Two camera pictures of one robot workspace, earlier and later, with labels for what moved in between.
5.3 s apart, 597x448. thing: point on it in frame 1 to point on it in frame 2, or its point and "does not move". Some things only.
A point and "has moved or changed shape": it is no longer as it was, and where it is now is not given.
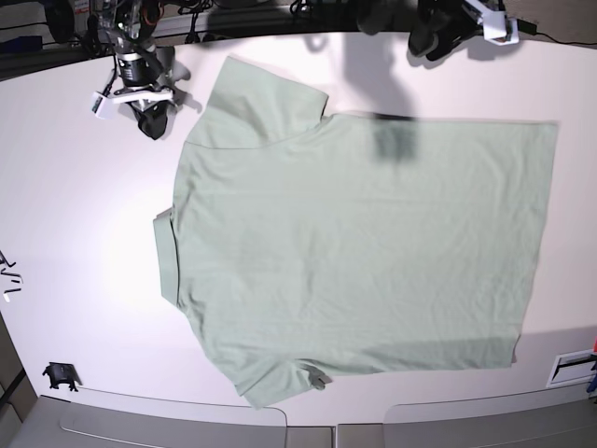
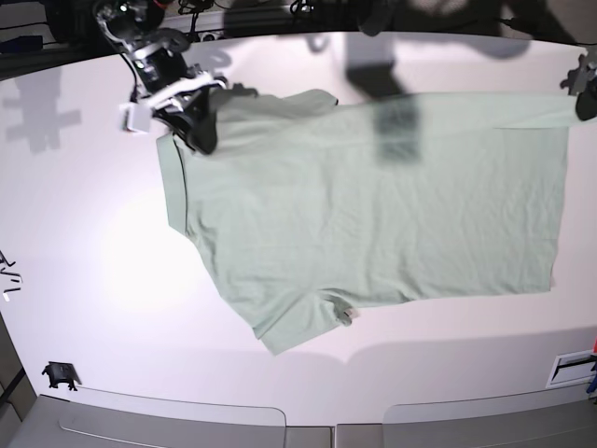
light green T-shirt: (366, 245) has moved or changed shape
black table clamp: (62, 373) does not move
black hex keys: (3, 260) does not move
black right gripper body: (434, 33) to (581, 80)
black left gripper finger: (146, 124) to (180, 124)
